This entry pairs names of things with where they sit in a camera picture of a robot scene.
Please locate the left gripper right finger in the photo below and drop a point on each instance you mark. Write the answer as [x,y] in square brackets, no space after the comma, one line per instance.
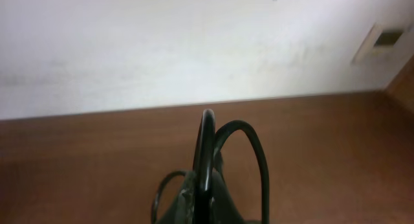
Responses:
[223,208]

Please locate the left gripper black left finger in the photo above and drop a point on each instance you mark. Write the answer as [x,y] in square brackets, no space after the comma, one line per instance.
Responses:
[181,210]

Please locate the wall outlet plate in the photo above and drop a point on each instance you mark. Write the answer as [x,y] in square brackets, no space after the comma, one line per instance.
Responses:
[379,40]

